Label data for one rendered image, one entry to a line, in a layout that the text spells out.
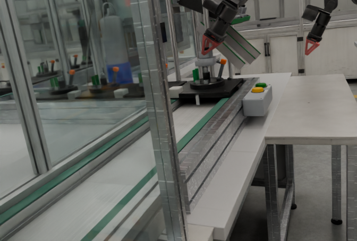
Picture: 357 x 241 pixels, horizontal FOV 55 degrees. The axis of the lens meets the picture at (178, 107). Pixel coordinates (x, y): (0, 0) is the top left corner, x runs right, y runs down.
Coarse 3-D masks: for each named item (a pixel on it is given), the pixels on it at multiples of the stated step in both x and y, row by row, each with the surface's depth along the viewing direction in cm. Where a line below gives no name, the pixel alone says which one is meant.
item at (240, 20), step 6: (180, 0) 158; (186, 0) 156; (192, 0) 155; (198, 0) 153; (186, 6) 157; (192, 6) 156; (198, 6) 154; (210, 12) 152; (216, 18) 151; (240, 18) 154
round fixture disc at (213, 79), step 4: (212, 80) 138; (216, 80) 137; (224, 80) 137; (192, 84) 135; (196, 84) 134; (200, 84) 133; (204, 84) 132; (208, 84) 132; (212, 84) 132; (216, 84) 133; (220, 84) 134; (224, 84) 136; (192, 88) 136; (196, 88) 134; (200, 88) 133; (204, 88) 132; (208, 88) 132; (212, 88) 132
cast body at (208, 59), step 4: (208, 48) 135; (200, 52) 135; (200, 56) 136; (204, 56) 135; (208, 56) 134; (212, 56) 137; (200, 60) 136; (204, 60) 135; (208, 60) 135; (212, 60) 134; (196, 64) 139; (200, 64) 137; (204, 64) 136; (208, 64) 135; (212, 64) 135
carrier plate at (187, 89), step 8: (232, 80) 143; (240, 80) 141; (184, 88) 140; (216, 88) 132; (224, 88) 130; (232, 88) 129; (184, 96) 131; (192, 96) 130; (200, 96) 128; (208, 96) 127; (216, 96) 126; (224, 96) 125
